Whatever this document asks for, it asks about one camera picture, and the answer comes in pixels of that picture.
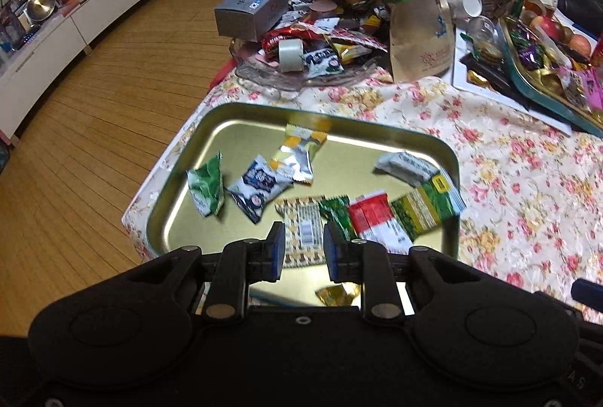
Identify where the gold black patterned snack packet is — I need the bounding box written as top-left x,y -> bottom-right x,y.
274,195 -> 331,269

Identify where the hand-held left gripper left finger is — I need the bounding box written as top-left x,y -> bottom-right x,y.
107,221 -> 287,322

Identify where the pile of foil candies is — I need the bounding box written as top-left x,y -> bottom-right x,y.
510,23 -> 559,73

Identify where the red white snack packet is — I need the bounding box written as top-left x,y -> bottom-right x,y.
347,191 -> 416,256

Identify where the red yellow apple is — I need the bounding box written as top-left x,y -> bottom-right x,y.
566,34 -> 593,60

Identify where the blue white snack packet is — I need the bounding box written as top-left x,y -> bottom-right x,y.
225,154 -> 295,225

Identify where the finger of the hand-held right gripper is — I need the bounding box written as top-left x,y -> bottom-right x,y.
570,277 -> 603,310

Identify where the kraft paper bag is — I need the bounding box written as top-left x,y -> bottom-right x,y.
347,0 -> 456,81

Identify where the clear glass dish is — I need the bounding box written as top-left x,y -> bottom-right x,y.
228,36 -> 395,91

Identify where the pile of mixed snack packets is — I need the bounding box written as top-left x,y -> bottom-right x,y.
257,0 -> 392,79

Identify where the grey cardboard box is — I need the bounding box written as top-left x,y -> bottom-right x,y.
213,0 -> 289,43

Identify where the pink snack bag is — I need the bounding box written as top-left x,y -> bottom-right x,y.
557,67 -> 603,112

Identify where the black sofa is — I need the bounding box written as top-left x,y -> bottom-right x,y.
549,0 -> 603,33

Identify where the yellow green snack packet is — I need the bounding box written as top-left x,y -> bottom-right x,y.
390,174 -> 468,234

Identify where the silver yellow snack packet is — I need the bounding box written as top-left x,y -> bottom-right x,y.
270,123 -> 329,186

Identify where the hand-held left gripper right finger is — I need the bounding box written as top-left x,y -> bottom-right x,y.
323,221 -> 501,324

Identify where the floral tablecloth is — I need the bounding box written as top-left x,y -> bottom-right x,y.
121,75 -> 603,324

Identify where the gold teal-rimmed tin tray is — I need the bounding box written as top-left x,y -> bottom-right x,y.
498,17 -> 603,131
147,102 -> 461,310

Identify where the white tv cabinet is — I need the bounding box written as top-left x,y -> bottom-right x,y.
0,0 -> 164,145

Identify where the white tray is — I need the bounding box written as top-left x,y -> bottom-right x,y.
451,0 -> 574,136

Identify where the small clear plastic jar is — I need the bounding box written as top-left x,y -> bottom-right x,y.
466,15 -> 503,62

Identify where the small white green snack packet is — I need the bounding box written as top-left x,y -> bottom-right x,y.
373,150 -> 440,188

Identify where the green foil candy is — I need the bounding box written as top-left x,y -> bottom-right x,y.
318,195 -> 357,241

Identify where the metal bowl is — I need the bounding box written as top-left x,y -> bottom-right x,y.
25,0 -> 58,20

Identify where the clear tape roll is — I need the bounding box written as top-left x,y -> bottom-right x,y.
277,38 -> 308,74

